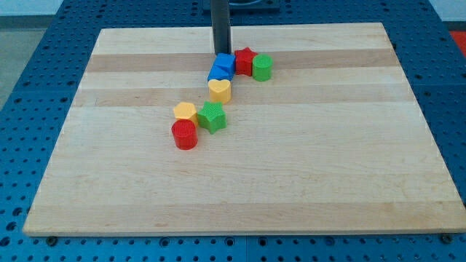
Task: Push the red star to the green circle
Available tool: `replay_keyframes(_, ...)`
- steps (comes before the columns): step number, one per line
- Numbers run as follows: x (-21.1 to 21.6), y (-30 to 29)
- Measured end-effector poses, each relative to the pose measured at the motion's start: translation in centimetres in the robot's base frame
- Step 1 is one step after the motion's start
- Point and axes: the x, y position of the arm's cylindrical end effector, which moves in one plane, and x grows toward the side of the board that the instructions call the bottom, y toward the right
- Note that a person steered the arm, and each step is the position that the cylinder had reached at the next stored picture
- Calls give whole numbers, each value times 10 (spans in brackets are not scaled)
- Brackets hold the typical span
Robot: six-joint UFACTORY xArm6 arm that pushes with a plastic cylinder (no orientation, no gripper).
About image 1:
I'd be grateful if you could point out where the red star block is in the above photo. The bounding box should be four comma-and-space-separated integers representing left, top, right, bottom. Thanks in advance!
234, 47, 258, 76

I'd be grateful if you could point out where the wooden board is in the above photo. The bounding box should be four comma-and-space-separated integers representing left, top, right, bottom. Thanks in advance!
23, 23, 465, 237

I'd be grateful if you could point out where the green cylinder block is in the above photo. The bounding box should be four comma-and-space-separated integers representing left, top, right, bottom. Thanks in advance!
252, 54, 273, 82

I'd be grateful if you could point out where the yellow heart block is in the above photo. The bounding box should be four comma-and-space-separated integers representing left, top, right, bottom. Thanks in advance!
208, 79, 232, 104

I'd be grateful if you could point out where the blue triangle block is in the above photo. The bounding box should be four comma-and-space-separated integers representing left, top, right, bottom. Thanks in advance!
207, 65, 231, 82

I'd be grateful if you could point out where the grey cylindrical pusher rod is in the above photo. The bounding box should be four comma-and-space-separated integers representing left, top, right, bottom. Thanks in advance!
210, 0, 232, 55

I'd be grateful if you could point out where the yellow hexagon block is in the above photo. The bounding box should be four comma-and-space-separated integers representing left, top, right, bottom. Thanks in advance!
173, 102, 199, 127

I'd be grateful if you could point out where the blue cube block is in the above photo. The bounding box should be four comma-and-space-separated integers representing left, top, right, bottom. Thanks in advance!
214, 53, 236, 78

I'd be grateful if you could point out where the red cylinder block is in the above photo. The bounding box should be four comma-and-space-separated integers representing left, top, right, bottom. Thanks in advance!
171, 119, 198, 150

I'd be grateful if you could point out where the green star block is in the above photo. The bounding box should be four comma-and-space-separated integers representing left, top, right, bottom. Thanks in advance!
197, 101, 227, 135

